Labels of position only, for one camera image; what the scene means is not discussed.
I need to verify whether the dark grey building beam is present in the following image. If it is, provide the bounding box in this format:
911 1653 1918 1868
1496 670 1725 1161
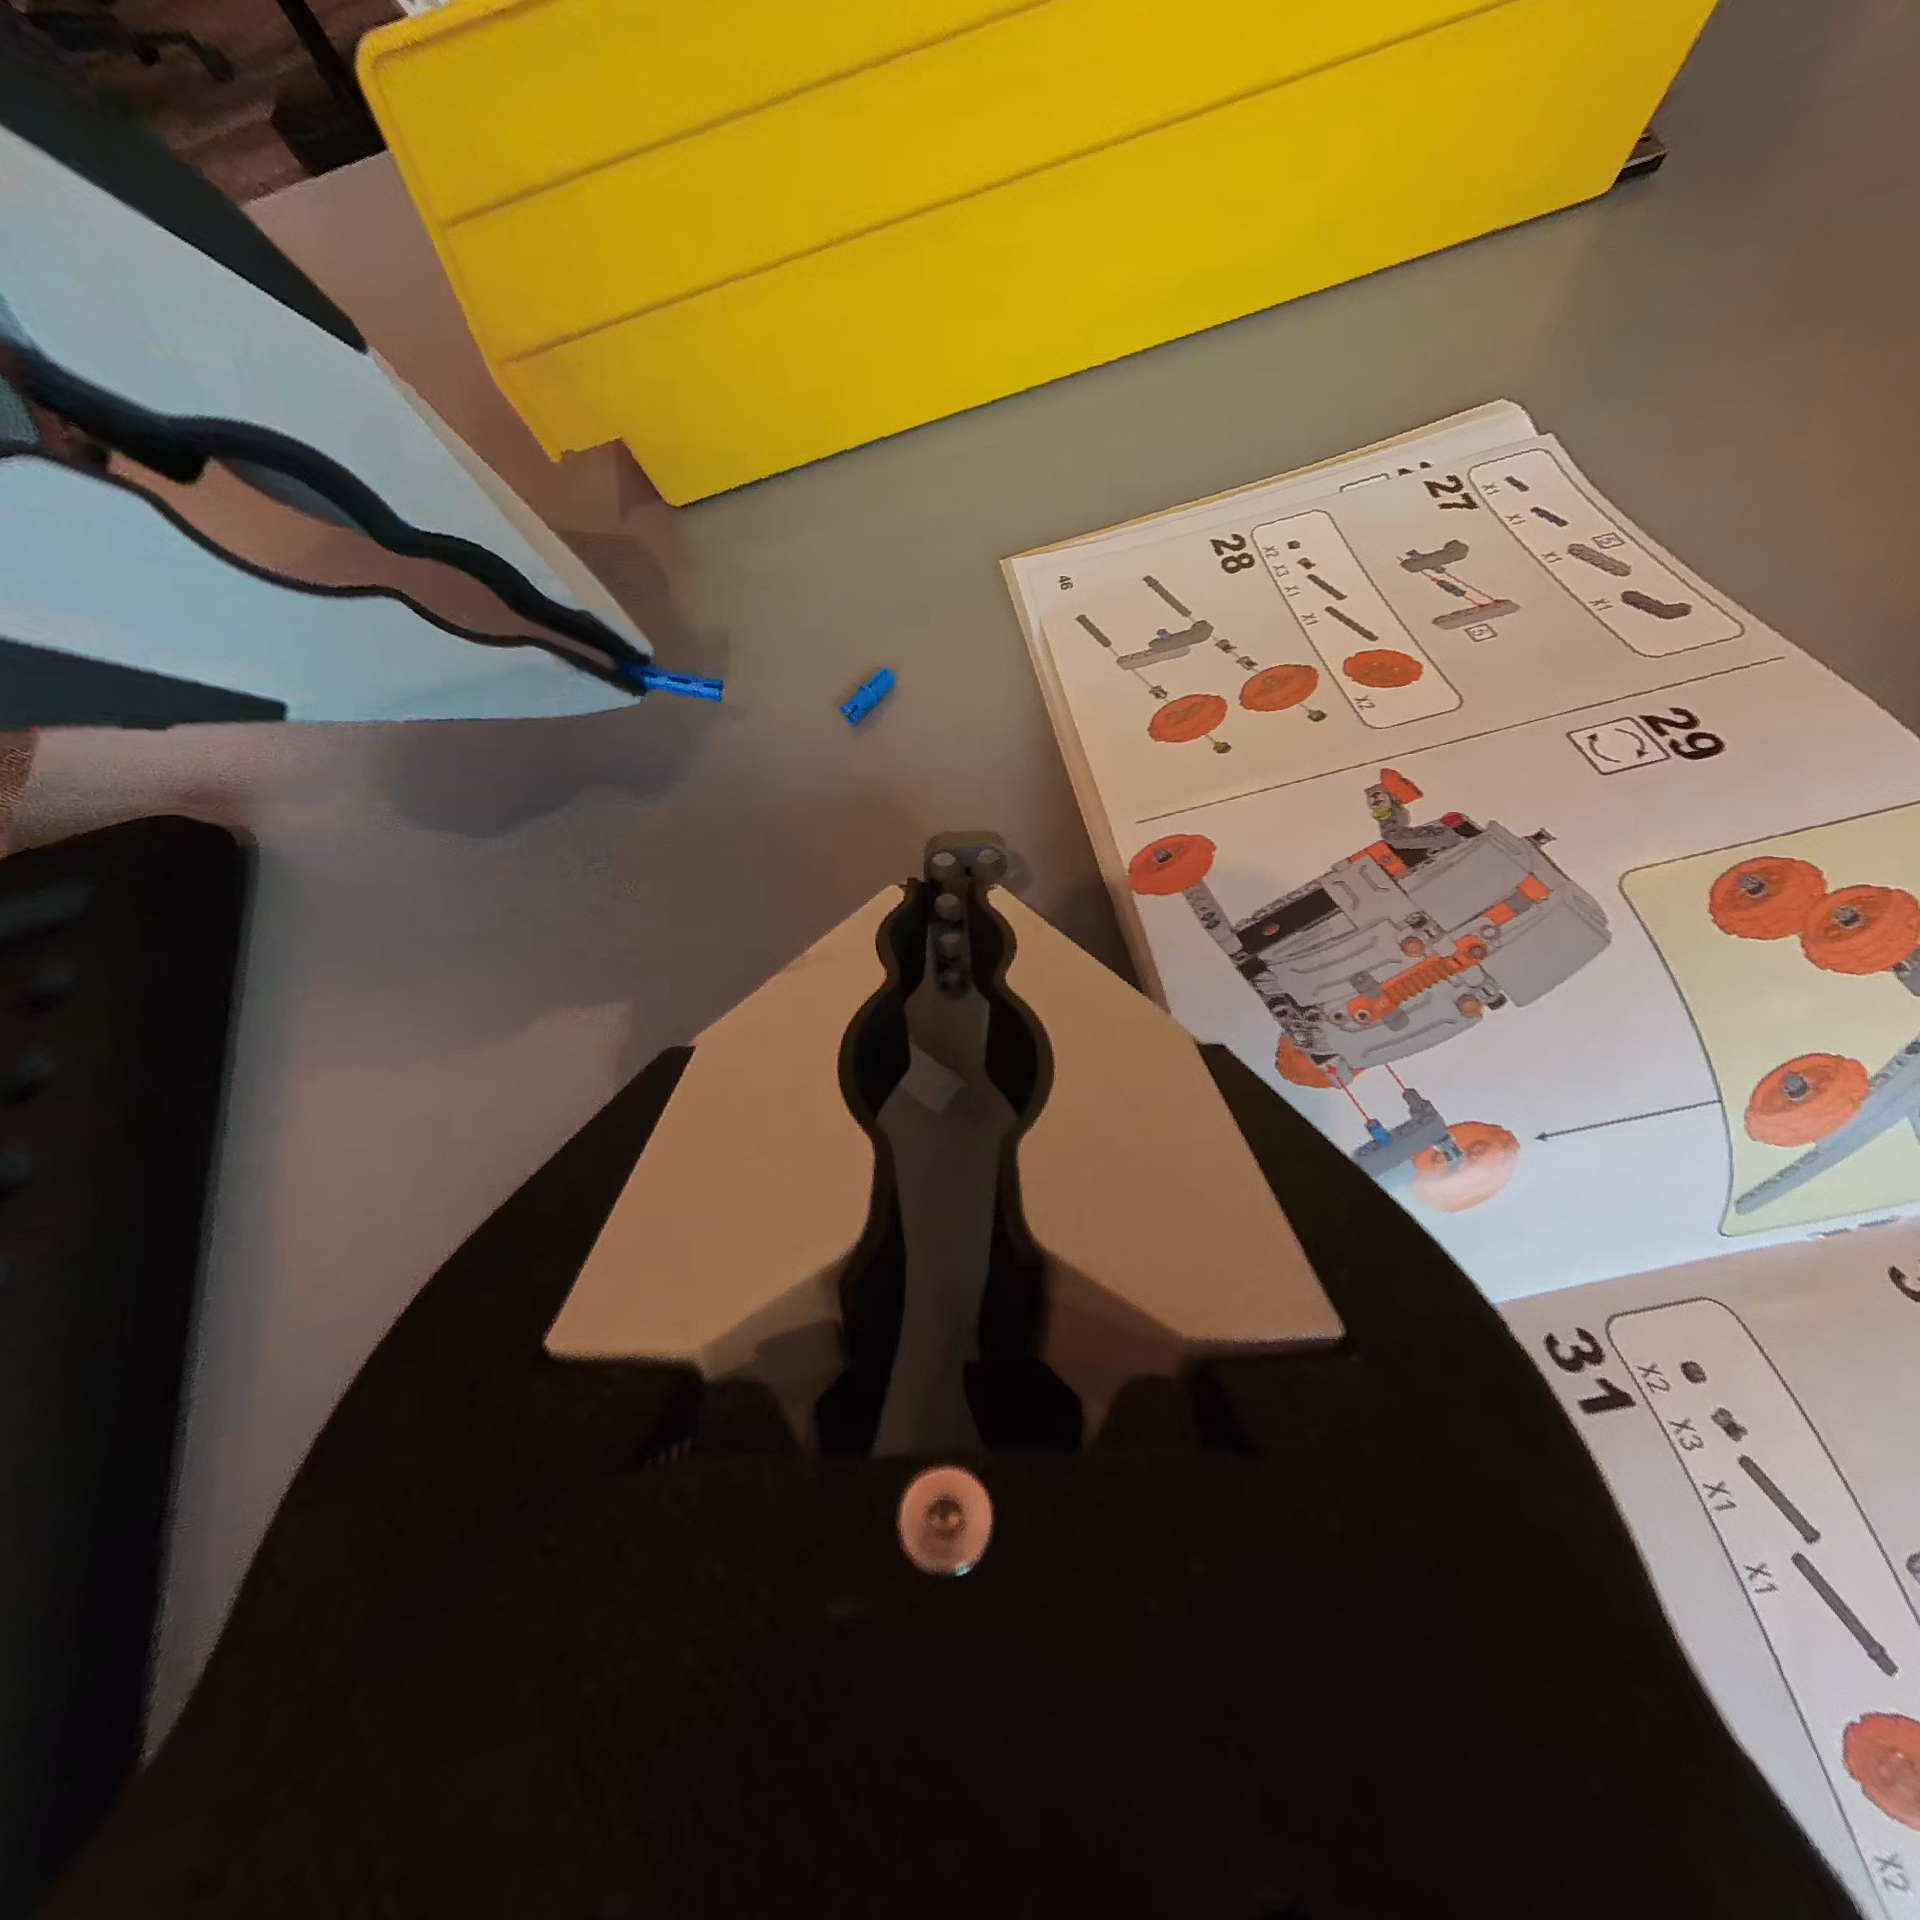
918 832 1020 1008

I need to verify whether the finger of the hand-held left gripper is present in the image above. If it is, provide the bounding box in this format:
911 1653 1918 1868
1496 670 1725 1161
0 126 658 680
0 455 647 727

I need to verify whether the open building instruction booklet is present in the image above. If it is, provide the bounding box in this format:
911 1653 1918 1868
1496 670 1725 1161
999 397 1920 1920

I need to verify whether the yellow plastic storage bin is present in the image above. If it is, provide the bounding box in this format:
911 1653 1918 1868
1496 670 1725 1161
353 0 1720 510

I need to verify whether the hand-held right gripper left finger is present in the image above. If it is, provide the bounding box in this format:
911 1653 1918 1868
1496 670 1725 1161
541 883 920 1455

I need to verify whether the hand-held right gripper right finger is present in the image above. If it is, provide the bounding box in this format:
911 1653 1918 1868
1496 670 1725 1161
982 883 1346 1455

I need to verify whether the black perforated board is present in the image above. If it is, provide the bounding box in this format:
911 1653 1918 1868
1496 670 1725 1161
0 816 253 1920

